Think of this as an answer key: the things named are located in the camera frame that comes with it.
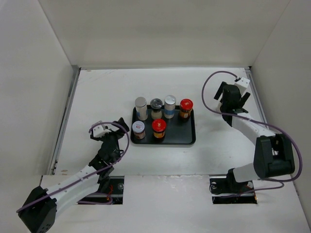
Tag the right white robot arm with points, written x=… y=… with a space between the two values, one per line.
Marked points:
x=273 y=154

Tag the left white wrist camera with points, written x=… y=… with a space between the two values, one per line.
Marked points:
x=98 y=130

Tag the red lid sauce jar front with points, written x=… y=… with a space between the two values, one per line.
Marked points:
x=159 y=127

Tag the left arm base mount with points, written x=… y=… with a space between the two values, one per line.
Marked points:
x=110 y=193

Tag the white lid small spice jar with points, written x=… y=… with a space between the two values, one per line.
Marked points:
x=138 y=128

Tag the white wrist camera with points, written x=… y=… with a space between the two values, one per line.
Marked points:
x=242 y=84
x=98 y=130

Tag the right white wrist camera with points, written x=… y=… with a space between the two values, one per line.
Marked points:
x=242 y=84

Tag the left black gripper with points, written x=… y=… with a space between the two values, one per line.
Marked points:
x=119 y=136

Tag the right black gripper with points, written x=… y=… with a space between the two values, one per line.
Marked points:
x=242 y=100

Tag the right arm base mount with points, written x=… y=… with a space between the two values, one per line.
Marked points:
x=225 y=190

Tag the white cap blue label bottle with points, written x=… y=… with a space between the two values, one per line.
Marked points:
x=169 y=106

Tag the silver lid salt jar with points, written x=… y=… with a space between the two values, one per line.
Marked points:
x=141 y=108

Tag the black cap small bottle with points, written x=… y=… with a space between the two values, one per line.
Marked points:
x=218 y=108

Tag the clear lid pepper shaker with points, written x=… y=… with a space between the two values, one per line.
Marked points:
x=156 y=106

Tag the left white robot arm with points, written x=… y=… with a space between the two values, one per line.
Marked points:
x=44 y=205

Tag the red lid sauce jar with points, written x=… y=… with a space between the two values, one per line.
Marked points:
x=159 y=127
x=186 y=107

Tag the black plastic tray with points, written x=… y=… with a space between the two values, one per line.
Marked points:
x=178 y=131

